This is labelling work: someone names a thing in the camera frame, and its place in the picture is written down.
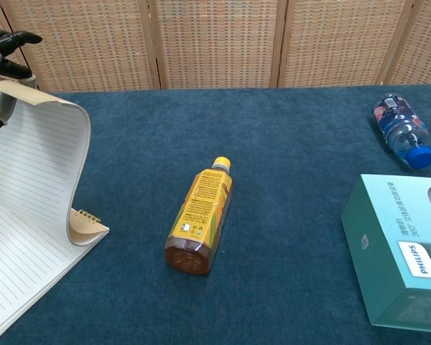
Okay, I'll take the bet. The blue table cloth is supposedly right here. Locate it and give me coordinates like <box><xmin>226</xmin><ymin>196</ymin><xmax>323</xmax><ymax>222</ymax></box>
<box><xmin>0</xmin><ymin>84</ymin><xmax>431</xmax><ymax>345</ymax></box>

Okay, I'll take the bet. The teal Philips speaker box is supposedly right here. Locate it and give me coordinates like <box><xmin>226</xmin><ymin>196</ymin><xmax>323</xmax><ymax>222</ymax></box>
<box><xmin>340</xmin><ymin>173</ymin><xmax>431</xmax><ymax>334</ymax></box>

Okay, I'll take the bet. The yellow label tea bottle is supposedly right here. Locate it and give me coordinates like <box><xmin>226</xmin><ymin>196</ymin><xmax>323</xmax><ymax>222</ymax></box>
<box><xmin>164</xmin><ymin>156</ymin><xmax>234</xmax><ymax>277</ymax></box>

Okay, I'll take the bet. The beige spiral notebook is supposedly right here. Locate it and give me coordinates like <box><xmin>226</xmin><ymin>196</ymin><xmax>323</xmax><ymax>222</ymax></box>
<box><xmin>0</xmin><ymin>79</ymin><xmax>111</xmax><ymax>344</ymax></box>

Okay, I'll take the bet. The woven wooden folding screen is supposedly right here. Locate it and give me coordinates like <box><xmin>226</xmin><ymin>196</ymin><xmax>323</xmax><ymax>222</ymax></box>
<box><xmin>0</xmin><ymin>0</ymin><xmax>431</xmax><ymax>95</ymax></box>

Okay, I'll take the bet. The blue cap water bottle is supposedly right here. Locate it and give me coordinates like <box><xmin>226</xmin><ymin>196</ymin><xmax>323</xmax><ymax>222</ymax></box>
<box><xmin>371</xmin><ymin>92</ymin><xmax>431</xmax><ymax>170</ymax></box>

